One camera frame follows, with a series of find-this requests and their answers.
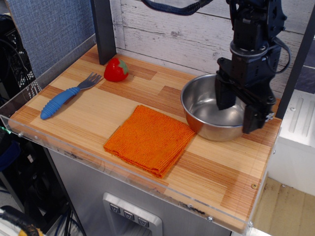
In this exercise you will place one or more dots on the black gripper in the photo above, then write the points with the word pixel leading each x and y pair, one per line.
pixel 247 76

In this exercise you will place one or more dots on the stainless steel pot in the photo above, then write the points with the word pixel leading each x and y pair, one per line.
pixel 198 98

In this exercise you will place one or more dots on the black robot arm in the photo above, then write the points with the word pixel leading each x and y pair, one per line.
pixel 257 23

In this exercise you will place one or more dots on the orange folded cloth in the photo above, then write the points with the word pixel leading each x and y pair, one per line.
pixel 150 140

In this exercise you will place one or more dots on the red toy strawberry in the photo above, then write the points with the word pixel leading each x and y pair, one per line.
pixel 116 70

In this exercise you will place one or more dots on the silver control panel with buttons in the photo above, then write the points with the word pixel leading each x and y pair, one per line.
pixel 127 219

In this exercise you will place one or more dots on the dark grey right post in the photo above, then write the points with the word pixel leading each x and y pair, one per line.
pixel 297 66

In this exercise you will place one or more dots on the dark grey post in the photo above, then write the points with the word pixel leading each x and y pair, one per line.
pixel 297 66
pixel 104 30

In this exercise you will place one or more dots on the dark grey left post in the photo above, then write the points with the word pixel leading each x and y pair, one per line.
pixel 104 30

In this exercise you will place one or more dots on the blue handled metal fork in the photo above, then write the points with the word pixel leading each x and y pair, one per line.
pixel 56 102

